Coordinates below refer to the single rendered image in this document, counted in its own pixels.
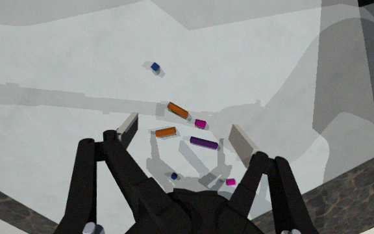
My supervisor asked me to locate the orange rod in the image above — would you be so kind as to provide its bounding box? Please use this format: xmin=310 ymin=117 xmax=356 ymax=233
xmin=167 ymin=102 xmax=188 ymax=117
xmin=155 ymin=127 xmax=176 ymax=137

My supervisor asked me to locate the dark purple rod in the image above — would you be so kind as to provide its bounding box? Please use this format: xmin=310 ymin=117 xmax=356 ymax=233
xmin=190 ymin=136 xmax=218 ymax=149

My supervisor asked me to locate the short magenta rod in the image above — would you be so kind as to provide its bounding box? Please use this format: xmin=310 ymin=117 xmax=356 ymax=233
xmin=226 ymin=179 xmax=235 ymax=185
xmin=195 ymin=119 xmax=206 ymax=127

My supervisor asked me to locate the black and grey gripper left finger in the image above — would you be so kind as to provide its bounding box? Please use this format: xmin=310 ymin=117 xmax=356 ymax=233
xmin=53 ymin=112 xmax=192 ymax=234

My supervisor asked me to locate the small dark blue cube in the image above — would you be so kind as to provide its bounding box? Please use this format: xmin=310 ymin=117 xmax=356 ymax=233
xmin=151 ymin=62 xmax=160 ymax=71
xmin=171 ymin=172 xmax=177 ymax=180

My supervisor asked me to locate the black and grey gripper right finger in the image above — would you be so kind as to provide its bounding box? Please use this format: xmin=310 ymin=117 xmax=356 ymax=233
xmin=215 ymin=124 xmax=319 ymax=234

